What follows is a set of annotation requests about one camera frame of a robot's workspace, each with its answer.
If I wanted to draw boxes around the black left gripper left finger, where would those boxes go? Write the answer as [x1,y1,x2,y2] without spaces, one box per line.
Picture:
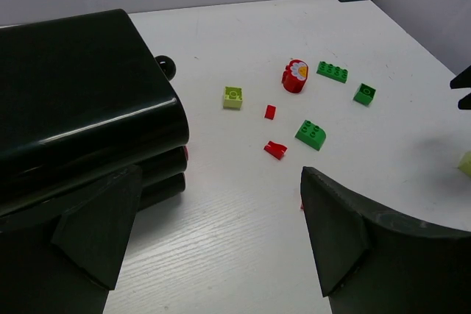
[51,165,142,290]

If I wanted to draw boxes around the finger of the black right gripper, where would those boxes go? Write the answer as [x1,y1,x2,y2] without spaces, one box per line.
[450,65,471,90]
[457,93,471,110]

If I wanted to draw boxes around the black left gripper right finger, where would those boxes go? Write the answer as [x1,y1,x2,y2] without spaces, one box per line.
[300,166,369,297]

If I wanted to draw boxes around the red lego wedge piece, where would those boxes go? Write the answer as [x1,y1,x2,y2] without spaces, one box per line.
[263,140,288,160]

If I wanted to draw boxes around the green small square lego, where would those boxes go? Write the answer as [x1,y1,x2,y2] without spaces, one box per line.
[353,83,376,107]

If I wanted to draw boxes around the small red lego slope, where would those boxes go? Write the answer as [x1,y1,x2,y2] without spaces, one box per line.
[264,104,277,120]

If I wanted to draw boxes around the green four-stud long lego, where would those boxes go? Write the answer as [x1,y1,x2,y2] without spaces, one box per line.
[316,61,349,83]

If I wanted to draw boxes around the red flower lego cylinder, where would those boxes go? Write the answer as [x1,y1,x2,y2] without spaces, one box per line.
[281,59,308,93]

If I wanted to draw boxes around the lime square lego brick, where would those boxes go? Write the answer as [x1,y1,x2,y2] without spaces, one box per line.
[222,86,243,110]

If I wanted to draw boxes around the green curved four-stud lego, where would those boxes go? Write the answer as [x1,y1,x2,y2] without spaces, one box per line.
[295,120,327,151]

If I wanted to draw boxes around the black drawer cabinet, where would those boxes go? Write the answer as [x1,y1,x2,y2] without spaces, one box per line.
[1,9,189,215]

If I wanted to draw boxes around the black top drawer knob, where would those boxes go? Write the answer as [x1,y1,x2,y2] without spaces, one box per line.
[155,55,177,81]

